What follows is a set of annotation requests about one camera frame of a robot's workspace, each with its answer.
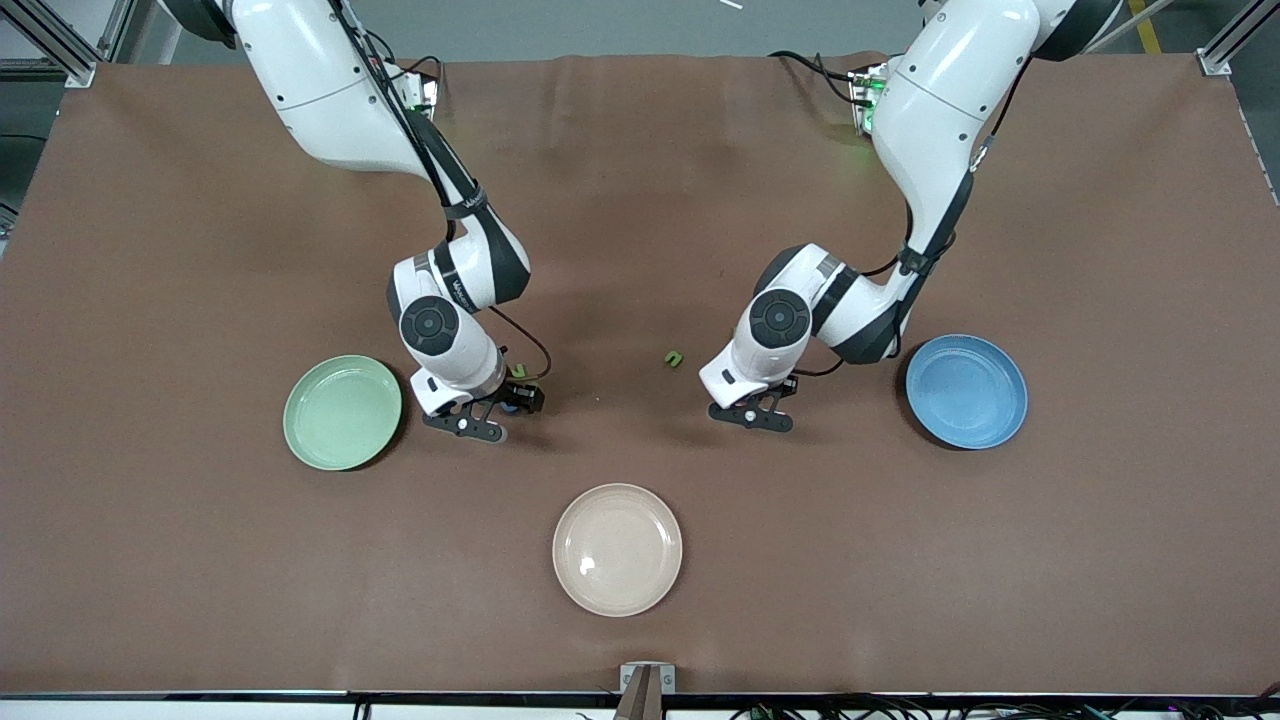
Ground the light green plate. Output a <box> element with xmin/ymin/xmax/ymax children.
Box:
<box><xmin>283</xmin><ymin>355</ymin><xmax>403</xmax><ymax>472</ymax></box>

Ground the beige plate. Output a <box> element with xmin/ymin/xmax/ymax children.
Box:
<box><xmin>552</xmin><ymin>483</ymin><xmax>684</xmax><ymax>618</ymax></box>

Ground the blue plate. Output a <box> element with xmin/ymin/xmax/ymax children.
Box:
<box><xmin>905</xmin><ymin>334</ymin><xmax>1029</xmax><ymax>451</ymax></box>

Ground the brown table cover sheet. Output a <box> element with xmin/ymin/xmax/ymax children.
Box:
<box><xmin>0</xmin><ymin>50</ymin><xmax>1280</xmax><ymax>698</ymax></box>

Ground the grey metal clamp bracket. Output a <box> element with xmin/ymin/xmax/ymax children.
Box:
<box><xmin>619</xmin><ymin>662</ymin><xmax>677</xmax><ymax>694</ymax></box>

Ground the aluminium camera post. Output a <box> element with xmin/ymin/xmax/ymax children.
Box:
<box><xmin>612</xmin><ymin>668</ymin><xmax>668</xmax><ymax>720</ymax></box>

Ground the black base power cable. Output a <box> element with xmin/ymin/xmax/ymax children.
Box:
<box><xmin>768</xmin><ymin>50</ymin><xmax>869</xmax><ymax>106</ymax></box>
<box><xmin>365</xmin><ymin>30</ymin><xmax>443</xmax><ymax>81</ymax></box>

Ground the white table front rail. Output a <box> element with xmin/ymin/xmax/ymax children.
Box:
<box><xmin>0</xmin><ymin>697</ymin><xmax>1280</xmax><ymax>720</ymax></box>

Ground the aluminium frame profile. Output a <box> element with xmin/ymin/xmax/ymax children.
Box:
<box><xmin>1197</xmin><ymin>0</ymin><xmax>1280</xmax><ymax>77</ymax></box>
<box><xmin>0</xmin><ymin>0</ymin><xmax>136</xmax><ymax>89</ymax></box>

